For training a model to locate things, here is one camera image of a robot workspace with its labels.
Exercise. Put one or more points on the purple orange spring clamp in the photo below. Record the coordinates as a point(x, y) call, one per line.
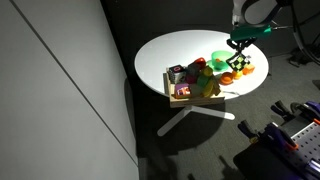
point(280, 136)
point(314, 111)

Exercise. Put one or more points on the small black white plush cube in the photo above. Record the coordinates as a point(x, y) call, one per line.
point(176, 74)

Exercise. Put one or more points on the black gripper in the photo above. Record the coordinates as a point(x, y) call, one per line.
point(250, 32)

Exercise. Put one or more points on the white table pedestal leg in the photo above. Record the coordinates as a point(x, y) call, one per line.
point(200, 112)

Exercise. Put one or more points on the perforated metal breadboard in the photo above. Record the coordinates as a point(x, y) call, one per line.
point(308, 143)

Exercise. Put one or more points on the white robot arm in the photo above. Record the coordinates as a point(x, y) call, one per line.
point(238, 10)

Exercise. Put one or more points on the red toy apple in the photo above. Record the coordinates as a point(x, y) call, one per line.
point(200, 62)

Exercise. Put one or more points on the yellow toy banana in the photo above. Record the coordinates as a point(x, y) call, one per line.
point(210, 88)

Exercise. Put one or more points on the orange foam cube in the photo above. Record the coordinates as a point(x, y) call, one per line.
point(248, 69)

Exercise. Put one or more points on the black cart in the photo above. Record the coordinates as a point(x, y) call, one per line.
point(263, 165)

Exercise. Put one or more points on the green toy vegetable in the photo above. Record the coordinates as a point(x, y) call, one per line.
point(202, 81)

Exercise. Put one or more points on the wooden crate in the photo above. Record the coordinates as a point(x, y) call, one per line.
point(193, 101)

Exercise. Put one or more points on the green plastic bowl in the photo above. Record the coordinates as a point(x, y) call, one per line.
point(218, 56)

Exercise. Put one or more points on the black spring clamp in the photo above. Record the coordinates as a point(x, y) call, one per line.
point(280, 110)
point(248, 131)

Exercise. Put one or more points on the purple plush cube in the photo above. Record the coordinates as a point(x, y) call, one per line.
point(182, 91)

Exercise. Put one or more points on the yellow toy lemon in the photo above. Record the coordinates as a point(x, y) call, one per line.
point(237, 75)
point(208, 71)

